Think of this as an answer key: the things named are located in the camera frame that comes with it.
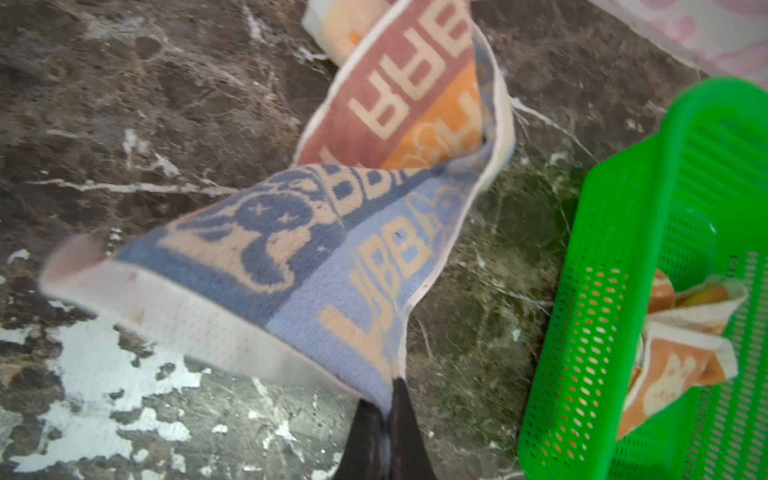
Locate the green plastic basket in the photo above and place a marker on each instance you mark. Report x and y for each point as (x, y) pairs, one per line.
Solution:
(691, 201)

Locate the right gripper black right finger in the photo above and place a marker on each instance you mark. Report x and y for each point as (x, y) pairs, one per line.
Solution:
(408, 458)

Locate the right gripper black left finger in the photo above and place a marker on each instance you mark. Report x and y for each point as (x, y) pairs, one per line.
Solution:
(361, 459)

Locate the striped rabbit text towel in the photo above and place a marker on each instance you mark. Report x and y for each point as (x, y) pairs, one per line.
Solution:
(310, 275)

